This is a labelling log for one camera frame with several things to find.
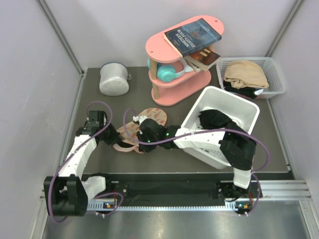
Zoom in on black bra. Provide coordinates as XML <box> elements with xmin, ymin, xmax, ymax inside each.
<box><xmin>114</xmin><ymin>140</ymin><xmax>139</xmax><ymax>152</ymax></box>

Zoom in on floral mesh laundry bag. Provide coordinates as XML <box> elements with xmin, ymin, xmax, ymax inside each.
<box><xmin>113</xmin><ymin>108</ymin><xmax>167</xmax><ymax>154</ymax></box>

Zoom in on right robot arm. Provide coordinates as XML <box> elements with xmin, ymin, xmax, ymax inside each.
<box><xmin>133</xmin><ymin>116</ymin><xmax>256</xmax><ymax>197</ymax></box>

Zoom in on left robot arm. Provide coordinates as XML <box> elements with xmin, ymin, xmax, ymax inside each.
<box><xmin>43</xmin><ymin>111</ymin><xmax>121</xmax><ymax>217</ymax></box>

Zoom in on white mesh cylinder bag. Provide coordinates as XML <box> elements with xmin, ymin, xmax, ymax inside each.
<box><xmin>99</xmin><ymin>62</ymin><xmax>129</xmax><ymax>96</ymax></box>

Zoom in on teal headphones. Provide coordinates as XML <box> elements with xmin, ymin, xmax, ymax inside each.
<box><xmin>157</xmin><ymin>59</ymin><xmax>194</xmax><ymax>83</ymax></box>

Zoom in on black clothes in bin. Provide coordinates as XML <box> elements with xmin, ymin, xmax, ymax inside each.
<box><xmin>198</xmin><ymin>109</ymin><xmax>236</xmax><ymax>129</ymax></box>

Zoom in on white plastic bin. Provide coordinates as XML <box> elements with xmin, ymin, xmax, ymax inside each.
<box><xmin>174</xmin><ymin>87</ymin><xmax>260</xmax><ymax>171</ymax></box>

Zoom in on brown book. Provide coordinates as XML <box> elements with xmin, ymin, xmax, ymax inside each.
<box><xmin>184</xmin><ymin>48</ymin><xmax>221</xmax><ymax>72</ymax></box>

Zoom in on pink wooden shelf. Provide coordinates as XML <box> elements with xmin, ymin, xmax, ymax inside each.
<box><xmin>146</xmin><ymin>15</ymin><xmax>224</xmax><ymax>107</ymax></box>

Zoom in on dark blue book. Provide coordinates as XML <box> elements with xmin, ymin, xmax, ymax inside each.
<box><xmin>164</xmin><ymin>18</ymin><xmax>222</xmax><ymax>58</ymax></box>

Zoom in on black cloth in basket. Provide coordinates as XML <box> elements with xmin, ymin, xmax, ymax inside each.
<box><xmin>223</xmin><ymin>82</ymin><xmax>264</xmax><ymax>99</ymax></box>

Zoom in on beige cloth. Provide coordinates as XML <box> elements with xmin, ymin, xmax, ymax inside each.
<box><xmin>224</xmin><ymin>60</ymin><xmax>269</xmax><ymax>89</ymax></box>

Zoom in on white perforated basket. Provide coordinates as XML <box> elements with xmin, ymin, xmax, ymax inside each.
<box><xmin>216</xmin><ymin>57</ymin><xmax>286</xmax><ymax>99</ymax></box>

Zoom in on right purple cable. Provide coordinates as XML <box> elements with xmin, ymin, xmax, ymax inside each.
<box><xmin>124</xmin><ymin>108</ymin><xmax>272</xmax><ymax>217</ymax></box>

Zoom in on purple cable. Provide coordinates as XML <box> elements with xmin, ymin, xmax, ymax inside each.
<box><xmin>124</xmin><ymin>108</ymin><xmax>272</xmax><ymax>217</ymax></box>
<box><xmin>48</xmin><ymin>101</ymin><xmax>125</xmax><ymax>223</ymax></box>

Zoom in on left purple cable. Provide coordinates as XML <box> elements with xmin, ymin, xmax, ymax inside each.
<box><xmin>48</xmin><ymin>101</ymin><xmax>125</xmax><ymax>223</ymax></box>

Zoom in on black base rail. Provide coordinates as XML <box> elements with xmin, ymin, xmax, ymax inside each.
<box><xmin>84</xmin><ymin>173</ymin><xmax>262</xmax><ymax>207</ymax></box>

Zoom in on aluminium frame post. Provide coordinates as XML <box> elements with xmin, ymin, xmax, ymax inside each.
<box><xmin>37</xmin><ymin>0</ymin><xmax>85</xmax><ymax>75</ymax></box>

